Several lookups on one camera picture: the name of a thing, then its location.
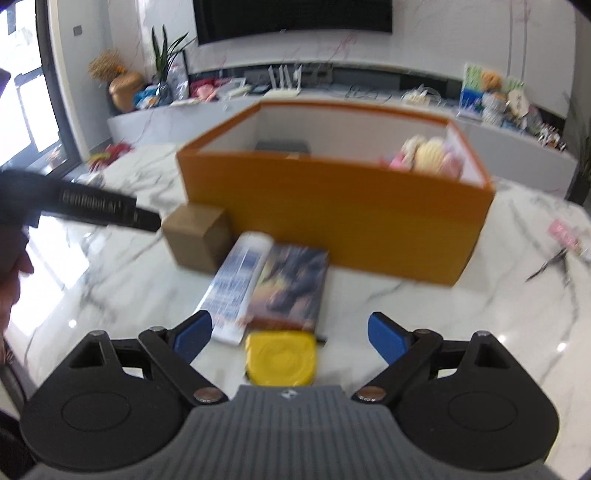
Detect pink card packet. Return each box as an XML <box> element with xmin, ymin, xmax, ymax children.
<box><xmin>548</xmin><ymin>220</ymin><xmax>585</xmax><ymax>256</ymax></box>

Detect green potted plant right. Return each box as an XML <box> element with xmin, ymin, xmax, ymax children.
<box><xmin>563</xmin><ymin>91</ymin><xmax>591</xmax><ymax>206</ymax></box>

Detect red green feather toy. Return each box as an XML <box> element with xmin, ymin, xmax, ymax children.
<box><xmin>87</xmin><ymin>142</ymin><xmax>133</xmax><ymax>172</ymax></box>

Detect dark illustrated book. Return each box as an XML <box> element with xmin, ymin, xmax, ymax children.
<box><xmin>245</xmin><ymin>243</ymin><xmax>329</xmax><ymax>332</ymax></box>

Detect green blue picture board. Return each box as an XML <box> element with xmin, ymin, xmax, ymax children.
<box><xmin>460</xmin><ymin>63</ymin><xmax>525</xmax><ymax>113</ymax></box>

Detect black wall television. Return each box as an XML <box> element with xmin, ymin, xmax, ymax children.
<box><xmin>193</xmin><ymin>0</ymin><xmax>393</xmax><ymax>44</ymax></box>

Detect black box inside bin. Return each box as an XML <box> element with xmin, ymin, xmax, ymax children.
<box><xmin>254</xmin><ymin>139</ymin><xmax>311</xmax><ymax>155</ymax></box>

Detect round paper fan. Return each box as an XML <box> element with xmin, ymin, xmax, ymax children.
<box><xmin>507</xmin><ymin>89</ymin><xmax>530</xmax><ymax>120</ymax></box>

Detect white woven basket stack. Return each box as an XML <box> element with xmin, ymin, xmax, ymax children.
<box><xmin>481</xmin><ymin>92</ymin><xmax>507</xmax><ymax>127</ymax></box>

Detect white tube with blue label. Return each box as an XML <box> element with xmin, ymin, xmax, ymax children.
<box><xmin>197</xmin><ymin>232</ymin><xmax>274</xmax><ymax>345</ymax></box>

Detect green potted plant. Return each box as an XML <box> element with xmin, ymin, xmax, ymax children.
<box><xmin>563</xmin><ymin>91</ymin><xmax>591</xmax><ymax>206</ymax></box>
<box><xmin>151</xmin><ymin>25</ymin><xmax>195</xmax><ymax>106</ymax></box>

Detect large orange storage box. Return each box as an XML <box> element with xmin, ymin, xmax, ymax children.
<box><xmin>176</xmin><ymin>100</ymin><xmax>495</xmax><ymax>286</ymax></box>

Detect person's left hand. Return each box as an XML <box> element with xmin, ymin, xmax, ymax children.
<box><xmin>1</xmin><ymin>226</ymin><xmax>34</xmax><ymax>335</ymax></box>

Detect small brown cardboard box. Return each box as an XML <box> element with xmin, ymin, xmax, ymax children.
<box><xmin>162</xmin><ymin>204</ymin><xmax>235</xmax><ymax>274</ymax></box>

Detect green potted plant left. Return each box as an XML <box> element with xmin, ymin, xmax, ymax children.
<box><xmin>151</xmin><ymin>25</ymin><xmax>195</xmax><ymax>106</ymax></box>

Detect small brown teddy bear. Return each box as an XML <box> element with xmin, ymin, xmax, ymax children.
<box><xmin>481</xmin><ymin>70</ymin><xmax>503</xmax><ymax>92</ymax></box>

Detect white wifi router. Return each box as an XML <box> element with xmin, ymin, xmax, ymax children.
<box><xmin>263</xmin><ymin>65</ymin><xmax>303</xmax><ymax>99</ymax></box>

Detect white pink crochet bunny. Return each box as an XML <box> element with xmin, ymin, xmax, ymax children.
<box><xmin>379</xmin><ymin>135</ymin><xmax>464</xmax><ymax>180</ymax></box>

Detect white marble tv cabinet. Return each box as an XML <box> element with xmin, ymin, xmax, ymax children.
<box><xmin>107</xmin><ymin>89</ymin><xmax>577</xmax><ymax>198</ymax></box>

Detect metal scissors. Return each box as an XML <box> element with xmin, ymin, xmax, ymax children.
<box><xmin>525</xmin><ymin>248</ymin><xmax>574</xmax><ymax>289</ymax></box>

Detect gold round vase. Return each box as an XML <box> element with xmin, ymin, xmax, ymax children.
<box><xmin>109</xmin><ymin>71</ymin><xmax>145</xmax><ymax>113</ymax></box>

